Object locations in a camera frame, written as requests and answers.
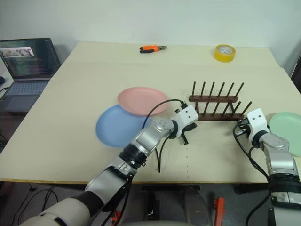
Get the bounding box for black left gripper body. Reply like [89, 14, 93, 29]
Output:
[180, 125, 192, 138]

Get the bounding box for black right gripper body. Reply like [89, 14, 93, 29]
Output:
[235, 118, 251, 139]

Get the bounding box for green plate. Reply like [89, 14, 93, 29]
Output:
[269, 112, 301, 158]

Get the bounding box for pink plate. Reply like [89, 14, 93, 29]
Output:
[117, 87, 170, 117]

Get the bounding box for blue plate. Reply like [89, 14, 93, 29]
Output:
[95, 104, 157, 148]

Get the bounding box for wooden dish rack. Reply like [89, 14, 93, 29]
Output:
[189, 81, 253, 122]

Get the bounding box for grey rounded shape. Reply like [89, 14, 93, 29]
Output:
[183, 187, 210, 223]

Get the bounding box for black rounded shape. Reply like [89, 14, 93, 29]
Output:
[146, 191, 158, 216]

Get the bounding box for yellow tape roll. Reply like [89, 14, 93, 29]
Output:
[213, 44, 236, 63]

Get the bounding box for tall orange clamp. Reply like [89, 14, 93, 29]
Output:
[213, 196, 226, 226]

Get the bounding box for dark grey partition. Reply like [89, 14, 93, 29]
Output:
[290, 39, 301, 95]

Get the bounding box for small red clamp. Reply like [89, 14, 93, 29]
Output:
[111, 210, 122, 224]

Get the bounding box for grey open laptop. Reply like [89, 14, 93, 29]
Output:
[0, 37, 62, 113]

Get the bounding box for dark side table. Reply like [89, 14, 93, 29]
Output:
[0, 44, 73, 155]

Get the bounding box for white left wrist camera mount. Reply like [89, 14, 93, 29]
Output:
[169, 105, 199, 137]

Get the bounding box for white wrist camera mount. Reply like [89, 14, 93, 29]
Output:
[246, 108, 271, 142]
[169, 105, 199, 137]

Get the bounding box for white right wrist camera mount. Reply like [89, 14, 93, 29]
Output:
[246, 108, 271, 142]

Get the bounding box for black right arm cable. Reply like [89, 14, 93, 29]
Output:
[232, 124, 270, 182]

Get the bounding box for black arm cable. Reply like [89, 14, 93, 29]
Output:
[142, 99, 189, 174]
[232, 124, 270, 182]

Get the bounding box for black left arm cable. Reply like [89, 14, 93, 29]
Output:
[142, 99, 189, 174]

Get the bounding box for black table frame bar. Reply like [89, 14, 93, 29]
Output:
[141, 186, 201, 192]

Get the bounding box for black table bracket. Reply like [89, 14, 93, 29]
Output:
[233, 185, 250, 195]

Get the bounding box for orange handled pliers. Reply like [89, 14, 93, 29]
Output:
[139, 45, 168, 54]

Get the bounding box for black floor cable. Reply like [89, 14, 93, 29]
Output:
[13, 183, 59, 226]

